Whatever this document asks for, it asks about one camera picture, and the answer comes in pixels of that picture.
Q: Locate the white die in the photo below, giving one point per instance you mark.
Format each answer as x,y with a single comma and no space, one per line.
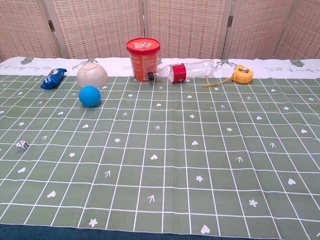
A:
22,145

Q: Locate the green grid tablecloth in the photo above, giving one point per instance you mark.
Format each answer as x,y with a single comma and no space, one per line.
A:
160,150

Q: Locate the small black binder clip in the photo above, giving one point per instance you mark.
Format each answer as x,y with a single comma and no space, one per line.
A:
150,76

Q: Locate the clear plastic bottle red label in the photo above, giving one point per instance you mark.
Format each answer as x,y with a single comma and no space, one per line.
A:
190,71

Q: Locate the red lidded paper tub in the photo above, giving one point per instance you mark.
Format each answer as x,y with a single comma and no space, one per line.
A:
144,61

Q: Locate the blue ball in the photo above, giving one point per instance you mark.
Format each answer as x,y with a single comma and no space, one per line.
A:
89,96

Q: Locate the beige upturned bowl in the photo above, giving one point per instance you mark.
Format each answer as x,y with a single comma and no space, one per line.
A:
92,74

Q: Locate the woven folding screen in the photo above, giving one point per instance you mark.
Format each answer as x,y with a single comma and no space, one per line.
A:
160,27

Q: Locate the yellow tape measure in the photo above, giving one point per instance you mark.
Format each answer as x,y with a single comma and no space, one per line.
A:
242,73

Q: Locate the blue snack packet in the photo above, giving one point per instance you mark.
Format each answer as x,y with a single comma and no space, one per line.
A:
53,78

